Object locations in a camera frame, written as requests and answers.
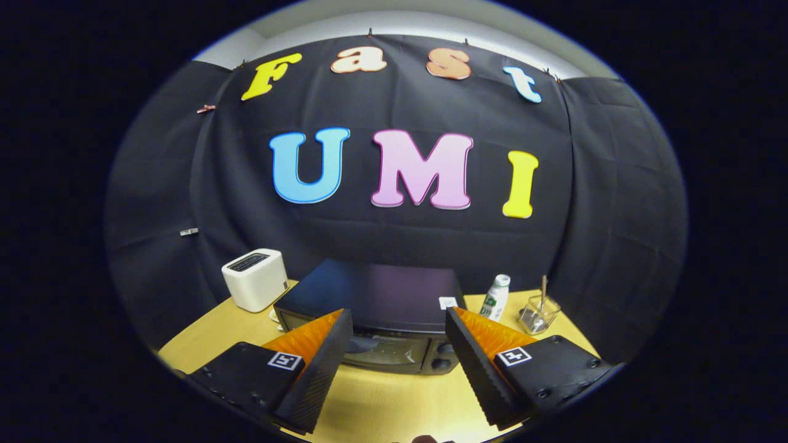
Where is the wire mesh utensil holder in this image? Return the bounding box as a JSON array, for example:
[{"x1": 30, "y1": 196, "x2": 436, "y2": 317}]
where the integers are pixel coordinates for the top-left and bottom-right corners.
[{"x1": 518, "y1": 294, "x2": 561, "y2": 335}]

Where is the white bottle green label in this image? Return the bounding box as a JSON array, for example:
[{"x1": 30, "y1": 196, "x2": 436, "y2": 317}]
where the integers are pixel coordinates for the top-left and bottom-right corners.
[{"x1": 479, "y1": 274, "x2": 511, "y2": 323}]

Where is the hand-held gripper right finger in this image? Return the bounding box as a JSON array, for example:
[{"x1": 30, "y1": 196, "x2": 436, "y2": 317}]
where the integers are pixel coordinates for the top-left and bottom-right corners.
[{"x1": 444, "y1": 306, "x2": 616, "y2": 431}]

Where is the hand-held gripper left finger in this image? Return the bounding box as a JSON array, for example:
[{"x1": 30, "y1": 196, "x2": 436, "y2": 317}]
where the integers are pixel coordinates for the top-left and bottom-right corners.
[{"x1": 185, "y1": 308, "x2": 355, "y2": 434}]

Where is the white bread toaster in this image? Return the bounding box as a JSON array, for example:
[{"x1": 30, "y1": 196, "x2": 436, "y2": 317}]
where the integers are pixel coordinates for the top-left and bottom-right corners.
[{"x1": 222, "y1": 249, "x2": 289, "y2": 313}]

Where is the black toaster oven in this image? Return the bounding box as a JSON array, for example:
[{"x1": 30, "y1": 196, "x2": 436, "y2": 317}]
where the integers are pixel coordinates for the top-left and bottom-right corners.
[{"x1": 274, "y1": 258, "x2": 467, "y2": 375}]

